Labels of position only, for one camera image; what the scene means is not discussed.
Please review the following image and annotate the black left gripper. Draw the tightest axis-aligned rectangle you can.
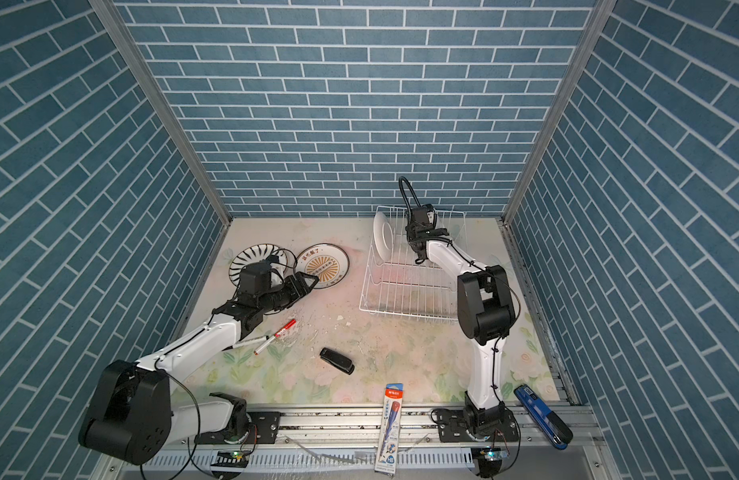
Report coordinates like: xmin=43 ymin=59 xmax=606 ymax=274
xmin=257 ymin=271 xmax=319 ymax=315

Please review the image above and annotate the blue striped white plate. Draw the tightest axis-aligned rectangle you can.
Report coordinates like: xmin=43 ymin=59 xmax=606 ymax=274
xmin=228 ymin=243 xmax=296 ymax=287

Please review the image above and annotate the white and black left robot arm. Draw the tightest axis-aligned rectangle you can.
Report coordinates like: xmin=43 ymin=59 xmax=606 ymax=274
xmin=78 ymin=261 xmax=319 ymax=465

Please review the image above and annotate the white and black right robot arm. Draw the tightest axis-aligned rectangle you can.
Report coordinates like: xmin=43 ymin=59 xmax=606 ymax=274
xmin=405 ymin=204 xmax=519 ymax=441

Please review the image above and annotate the red and white marker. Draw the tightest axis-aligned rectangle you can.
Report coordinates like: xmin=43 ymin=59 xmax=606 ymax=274
xmin=231 ymin=319 xmax=297 ymax=355

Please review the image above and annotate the black stapler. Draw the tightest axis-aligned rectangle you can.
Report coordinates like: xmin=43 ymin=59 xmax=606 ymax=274
xmin=319 ymin=347 xmax=355 ymax=375

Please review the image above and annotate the blue and black handheld tool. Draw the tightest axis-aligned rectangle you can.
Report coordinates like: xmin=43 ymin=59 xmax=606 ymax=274
xmin=513 ymin=384 xmax=573 ymax=450

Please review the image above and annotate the white wire dish rack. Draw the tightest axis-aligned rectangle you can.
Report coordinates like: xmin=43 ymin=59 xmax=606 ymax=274
xmin=359 ymin=205 xmax=457 ymax=322

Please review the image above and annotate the aluminium front rail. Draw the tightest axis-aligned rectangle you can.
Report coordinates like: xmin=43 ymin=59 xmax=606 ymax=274
xmin=168 ymin=405 xmax=605 ymax=452

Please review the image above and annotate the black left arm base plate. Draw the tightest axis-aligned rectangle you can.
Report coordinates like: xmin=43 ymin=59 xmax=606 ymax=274
xmin=197 ymin=411 xmax=281 ymax=445

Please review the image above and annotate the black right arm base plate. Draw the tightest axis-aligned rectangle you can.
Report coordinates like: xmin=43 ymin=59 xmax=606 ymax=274
xmin=429 ymin=408 xmax=521 ymax=443

